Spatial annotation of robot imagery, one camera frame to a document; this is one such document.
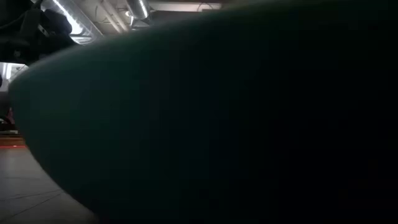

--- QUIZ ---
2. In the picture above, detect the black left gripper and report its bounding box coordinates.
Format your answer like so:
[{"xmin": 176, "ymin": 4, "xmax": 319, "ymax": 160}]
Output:
[{"xmin": 30, "ymin": 8, "xmax": 78, "ymax": 63}]

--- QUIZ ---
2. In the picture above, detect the large teal plastic plate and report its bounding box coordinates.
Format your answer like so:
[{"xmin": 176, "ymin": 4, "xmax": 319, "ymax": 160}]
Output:
[{"xmin": 8, "ymin": 0, "xmax": 398, "ymax": 224}]

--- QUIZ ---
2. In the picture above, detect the long ceiling light fixture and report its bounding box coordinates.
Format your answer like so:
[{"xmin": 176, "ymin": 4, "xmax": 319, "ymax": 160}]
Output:
[{"xmin": 49, "ymin": 0, "xmax": 96, "ymax": 45}]

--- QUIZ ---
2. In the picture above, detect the silver ceiling air duct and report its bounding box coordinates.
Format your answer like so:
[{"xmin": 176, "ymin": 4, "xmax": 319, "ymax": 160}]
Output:
[{"xmin": 126, "ymin": 0, "xmax": 152, "ymax": 30}]

